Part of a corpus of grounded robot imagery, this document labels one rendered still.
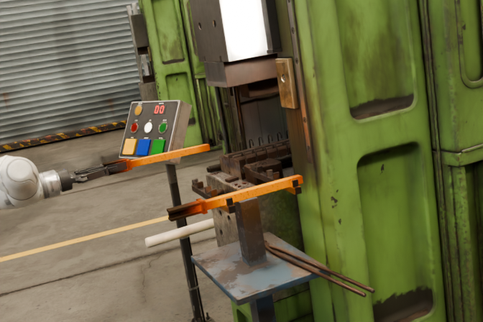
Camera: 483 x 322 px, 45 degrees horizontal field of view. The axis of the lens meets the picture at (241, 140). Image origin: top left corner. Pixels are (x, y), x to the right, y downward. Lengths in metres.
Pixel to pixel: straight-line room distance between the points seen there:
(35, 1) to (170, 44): 3.53
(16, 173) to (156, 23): 5.38
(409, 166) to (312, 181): 0.37
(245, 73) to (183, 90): 4.99
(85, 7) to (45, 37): 0.81
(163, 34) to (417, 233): 5.30
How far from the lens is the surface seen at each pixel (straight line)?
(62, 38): 10.06
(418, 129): 2.12
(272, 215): 2.14
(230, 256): 1.94
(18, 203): 2.04
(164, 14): 7.12
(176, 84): 7.14
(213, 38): 2.20
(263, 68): 2.21
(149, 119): 2.73
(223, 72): 2.16
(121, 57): 10.16
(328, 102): 1.88
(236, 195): 1.64
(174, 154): 2.16
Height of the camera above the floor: 1.50
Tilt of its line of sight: 12 degrees down
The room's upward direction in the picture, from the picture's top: 9 degrees counter-clockwise
